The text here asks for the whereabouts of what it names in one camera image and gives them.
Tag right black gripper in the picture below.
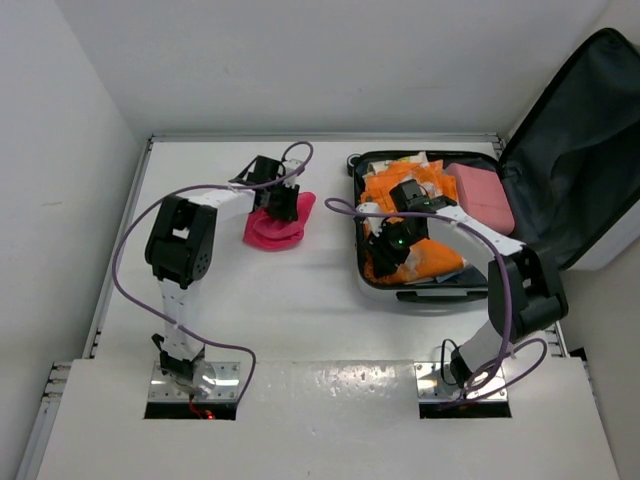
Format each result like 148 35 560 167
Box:
364 220 423 276

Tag pink towel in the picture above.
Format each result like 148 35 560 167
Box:
242 192 316 252

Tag white kids suitcase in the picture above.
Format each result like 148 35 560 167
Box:
344 27 640 306

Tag orange tie-dye garment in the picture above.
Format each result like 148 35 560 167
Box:
359 160 463 286

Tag cream dinosaur print garment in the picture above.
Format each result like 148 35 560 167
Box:
363 152 429 176

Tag pink cosmetic case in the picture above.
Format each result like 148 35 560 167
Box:
445 163 515 235

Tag grey blue garment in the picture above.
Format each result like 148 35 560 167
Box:
397 259 486 285

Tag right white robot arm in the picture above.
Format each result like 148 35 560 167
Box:
356 180 568 389

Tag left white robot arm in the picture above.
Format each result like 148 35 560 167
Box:
145 155 308 386

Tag white front board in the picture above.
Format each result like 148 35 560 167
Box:
39 359 618 479

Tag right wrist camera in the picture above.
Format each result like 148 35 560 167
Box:
356 202 389 237

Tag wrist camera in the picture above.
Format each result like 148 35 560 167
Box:
283 159 304 176
356 202 389 237

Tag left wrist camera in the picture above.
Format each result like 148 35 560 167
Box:
283 159 304 176

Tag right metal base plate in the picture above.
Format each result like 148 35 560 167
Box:
415 360 510 402

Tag metal base plate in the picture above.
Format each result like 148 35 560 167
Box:
147 361 240 403
415 360 510 402

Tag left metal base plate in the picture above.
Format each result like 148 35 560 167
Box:
147 361 240 403

